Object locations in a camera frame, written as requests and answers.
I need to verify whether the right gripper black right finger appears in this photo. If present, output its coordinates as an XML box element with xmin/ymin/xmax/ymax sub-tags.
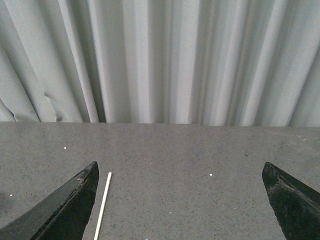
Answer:
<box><xmin>261</xmin><ymin>162</ymin><xmax>320</xmax><ymax>240</ymax></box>

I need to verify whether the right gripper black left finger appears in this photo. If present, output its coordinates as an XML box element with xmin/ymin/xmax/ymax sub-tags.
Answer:
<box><xmin>0</xmin><ymin>161</ymin><xmax>98</xmax><ymax>240</ymax></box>

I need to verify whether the white chopstick on table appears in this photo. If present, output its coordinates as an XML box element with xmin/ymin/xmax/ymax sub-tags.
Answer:
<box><xmin>94</xmin><ymin>172</ymin><xmax>112</xmax><ymax>240</ymax></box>

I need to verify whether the grey curtain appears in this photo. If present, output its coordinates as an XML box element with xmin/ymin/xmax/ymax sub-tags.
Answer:
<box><xmin>0</xmin><ymin>0</ymin><xmax>320</xmax><ymax>127</ymax></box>

